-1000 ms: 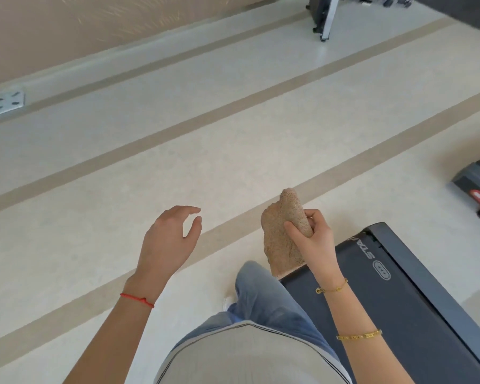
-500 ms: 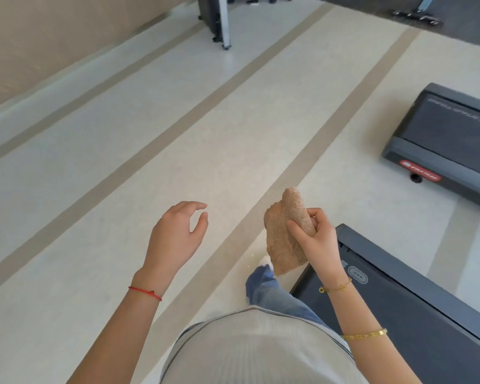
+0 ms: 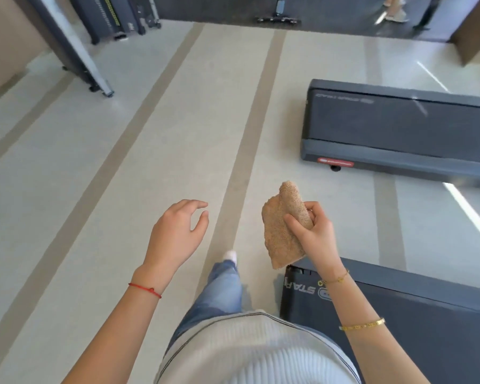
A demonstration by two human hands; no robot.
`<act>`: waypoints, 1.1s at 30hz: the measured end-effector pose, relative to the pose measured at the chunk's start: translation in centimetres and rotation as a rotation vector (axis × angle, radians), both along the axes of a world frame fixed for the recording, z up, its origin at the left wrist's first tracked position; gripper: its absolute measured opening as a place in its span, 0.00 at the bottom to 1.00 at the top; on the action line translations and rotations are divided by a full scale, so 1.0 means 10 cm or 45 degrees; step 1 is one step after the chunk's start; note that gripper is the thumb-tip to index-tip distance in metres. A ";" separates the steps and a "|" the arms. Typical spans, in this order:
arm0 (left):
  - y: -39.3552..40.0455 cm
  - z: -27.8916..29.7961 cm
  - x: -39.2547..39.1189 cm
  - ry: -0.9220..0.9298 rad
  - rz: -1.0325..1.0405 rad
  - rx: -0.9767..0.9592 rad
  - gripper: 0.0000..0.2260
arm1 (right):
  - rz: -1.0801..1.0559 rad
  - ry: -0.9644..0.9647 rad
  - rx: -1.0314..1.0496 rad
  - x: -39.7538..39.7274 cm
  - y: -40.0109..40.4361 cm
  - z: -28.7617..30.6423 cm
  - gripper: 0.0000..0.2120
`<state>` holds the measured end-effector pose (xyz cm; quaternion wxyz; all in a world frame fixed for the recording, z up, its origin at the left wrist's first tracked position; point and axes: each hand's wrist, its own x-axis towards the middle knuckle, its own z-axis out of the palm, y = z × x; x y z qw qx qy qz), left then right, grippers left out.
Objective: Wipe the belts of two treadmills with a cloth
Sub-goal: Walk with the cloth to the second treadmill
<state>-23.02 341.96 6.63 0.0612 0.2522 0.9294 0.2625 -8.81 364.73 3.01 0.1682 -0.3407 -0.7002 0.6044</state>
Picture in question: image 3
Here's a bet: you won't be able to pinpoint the person's right hand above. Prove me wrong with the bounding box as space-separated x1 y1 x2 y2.
283 201 343 278

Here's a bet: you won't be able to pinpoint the person's left hand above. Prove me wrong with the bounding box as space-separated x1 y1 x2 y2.
143 199 210 284

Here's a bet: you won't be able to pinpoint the gold bangle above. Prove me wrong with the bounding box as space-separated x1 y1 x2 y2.
339 317 386 332

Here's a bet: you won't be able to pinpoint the person's white ribbed top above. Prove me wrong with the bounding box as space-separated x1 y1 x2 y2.
154 310 363 384

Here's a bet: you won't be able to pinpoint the person's blue jeans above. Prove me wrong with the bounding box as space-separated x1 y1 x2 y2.
166 259 345 353

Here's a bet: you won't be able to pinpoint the black weight stack machine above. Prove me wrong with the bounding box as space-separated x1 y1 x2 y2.
68 0 163 45

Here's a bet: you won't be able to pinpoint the black equipment base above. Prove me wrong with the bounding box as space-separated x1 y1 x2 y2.
257 0 302 25

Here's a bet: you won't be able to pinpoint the red string bracelet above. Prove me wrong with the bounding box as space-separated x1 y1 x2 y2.
127 282 163 299

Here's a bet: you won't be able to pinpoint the person's left forearm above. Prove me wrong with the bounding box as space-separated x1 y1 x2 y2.
62 267 175 384

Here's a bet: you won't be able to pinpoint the person's right forearm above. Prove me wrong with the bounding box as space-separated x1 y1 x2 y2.
319 267 431 384

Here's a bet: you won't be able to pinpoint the grey wheeled board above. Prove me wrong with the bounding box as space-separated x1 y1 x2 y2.
26 0 115 98

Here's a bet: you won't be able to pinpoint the black machine leg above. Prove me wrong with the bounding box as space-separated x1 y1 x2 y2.
412 0 447 31

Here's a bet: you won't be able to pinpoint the black treadmill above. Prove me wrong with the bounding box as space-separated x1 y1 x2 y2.
279 257 480 384
300 78 480 185

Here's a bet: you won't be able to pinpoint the beige cleaning cloth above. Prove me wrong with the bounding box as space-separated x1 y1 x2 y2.
261 180 315 270

